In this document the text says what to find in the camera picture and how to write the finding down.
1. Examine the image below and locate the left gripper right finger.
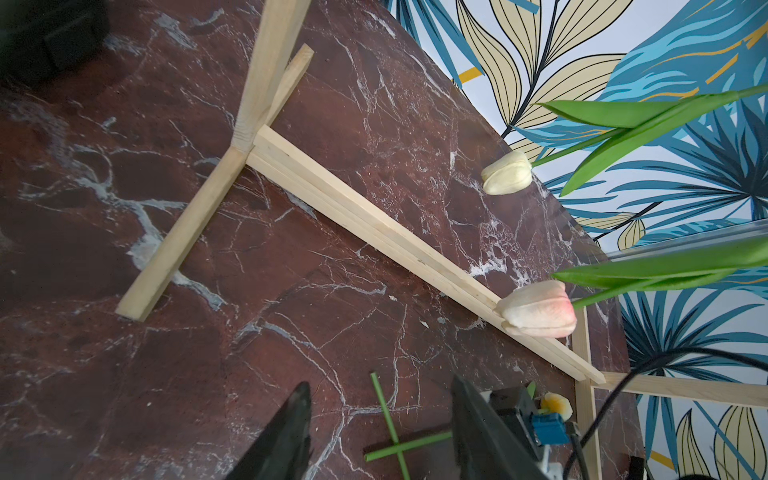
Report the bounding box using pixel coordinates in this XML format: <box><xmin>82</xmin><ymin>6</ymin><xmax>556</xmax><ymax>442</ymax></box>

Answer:
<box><xmin>451</xmin><ymin>375</ymin><xmax>547</xmax><ymax>480</ymax></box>

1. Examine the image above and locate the yellow tulip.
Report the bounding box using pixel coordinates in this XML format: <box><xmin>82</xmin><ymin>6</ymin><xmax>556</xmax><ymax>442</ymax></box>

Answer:
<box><xmin>370</xmin><ymin>372</ymin><xmax>411</xmax><ymax>480</ymax></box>

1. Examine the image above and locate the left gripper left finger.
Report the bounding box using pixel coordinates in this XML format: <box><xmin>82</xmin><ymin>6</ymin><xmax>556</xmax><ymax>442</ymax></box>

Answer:
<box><xmin>225</xmin><ymin>381</ymin><xmax>311</xmax><ymax>480</ymax></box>

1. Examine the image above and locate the wooden clothes rack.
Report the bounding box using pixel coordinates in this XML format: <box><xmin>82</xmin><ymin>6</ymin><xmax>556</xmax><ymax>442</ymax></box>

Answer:
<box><xmin>115</xmin><ymin>0</ymin><xmax>768</xmax><ymax>480</ymax></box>

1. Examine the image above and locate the black plastic case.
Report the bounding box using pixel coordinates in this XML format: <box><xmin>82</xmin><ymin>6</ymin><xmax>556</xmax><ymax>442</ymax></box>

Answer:
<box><xmin>1</xmin><ymin>0</ymin><xmax>110</xmax><ymax>84</ymax></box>

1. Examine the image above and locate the orange cream tulip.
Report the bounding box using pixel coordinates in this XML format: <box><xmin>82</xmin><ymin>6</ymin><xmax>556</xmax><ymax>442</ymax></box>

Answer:
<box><xmin>363</xmin><ymin>392</ymin><xmax>574</xmax><ymax>463</ymax></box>

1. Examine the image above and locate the pink tulip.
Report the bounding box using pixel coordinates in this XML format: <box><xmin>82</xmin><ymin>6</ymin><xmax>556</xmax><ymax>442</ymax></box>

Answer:
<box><xmin>494</xmin><ymin>237</ymin><xmax>767</xmax><ymax>338</ymax></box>

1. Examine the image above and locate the cream white tulip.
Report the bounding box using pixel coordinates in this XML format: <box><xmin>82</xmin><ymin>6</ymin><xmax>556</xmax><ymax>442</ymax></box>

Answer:
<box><xmin>481</xmin><ymin>84</ymin><xmax>767</xmax><ymax>196</ymax></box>

